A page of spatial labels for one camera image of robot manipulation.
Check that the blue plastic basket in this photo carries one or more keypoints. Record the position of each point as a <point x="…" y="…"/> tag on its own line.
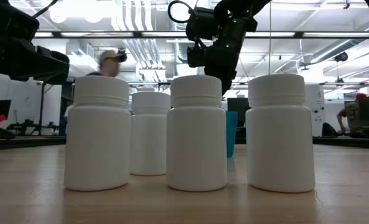
<point x="231" y="133"/>

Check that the black bag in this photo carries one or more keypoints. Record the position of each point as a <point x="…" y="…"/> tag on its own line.
<point x="328" y="130"/>

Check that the black ceiling spotlight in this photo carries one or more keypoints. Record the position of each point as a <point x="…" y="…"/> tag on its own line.
<point x="341" y="56"/>

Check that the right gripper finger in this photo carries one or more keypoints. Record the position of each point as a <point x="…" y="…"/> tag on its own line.
<point x="226" y="81"/>

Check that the black metal rig frame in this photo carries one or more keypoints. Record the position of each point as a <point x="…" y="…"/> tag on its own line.
<point x="327" y="34"/>

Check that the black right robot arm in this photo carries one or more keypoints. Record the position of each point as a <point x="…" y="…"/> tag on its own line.
<point x="240" y="6"/>

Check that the person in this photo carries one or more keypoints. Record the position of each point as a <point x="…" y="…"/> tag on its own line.
<point x="341" y="118"/>
<point x="109" y="65"/>

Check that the white plastic pill bottle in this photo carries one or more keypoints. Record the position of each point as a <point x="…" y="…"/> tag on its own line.
<point x="97" y="149"/>
<point x="279" y="149"/>
<point x="148" y="140"/>
<point x="196" y="149"/>

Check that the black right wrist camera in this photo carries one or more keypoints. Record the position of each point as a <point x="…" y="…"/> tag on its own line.
<point x="195" y="56"/>

